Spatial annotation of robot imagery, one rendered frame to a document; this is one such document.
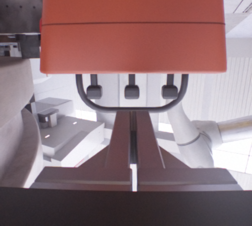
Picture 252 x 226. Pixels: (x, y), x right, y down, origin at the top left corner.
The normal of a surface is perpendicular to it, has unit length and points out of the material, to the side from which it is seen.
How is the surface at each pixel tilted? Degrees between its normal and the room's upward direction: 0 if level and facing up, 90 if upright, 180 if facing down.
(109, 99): 90
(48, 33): 98
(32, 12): 90
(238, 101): 90
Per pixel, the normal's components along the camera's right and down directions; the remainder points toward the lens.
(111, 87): -0.40, 0.25
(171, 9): -0.03, 0.15
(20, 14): 0.36, 0.26
